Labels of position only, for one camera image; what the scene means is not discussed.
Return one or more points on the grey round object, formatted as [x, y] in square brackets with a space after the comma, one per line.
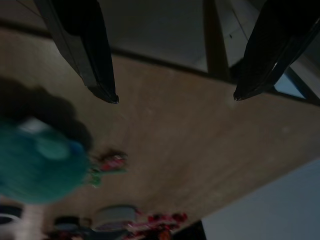
[116, 215]

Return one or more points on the red patterned item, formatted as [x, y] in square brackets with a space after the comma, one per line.
[162, 222]

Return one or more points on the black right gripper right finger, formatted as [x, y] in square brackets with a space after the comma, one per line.
[270, 55]

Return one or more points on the light wooden table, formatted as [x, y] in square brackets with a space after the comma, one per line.
[187, 130]

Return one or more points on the teal pompom key bunch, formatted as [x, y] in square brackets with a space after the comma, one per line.
[37, 160]

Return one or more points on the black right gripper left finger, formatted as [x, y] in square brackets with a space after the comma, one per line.
[85, 45]

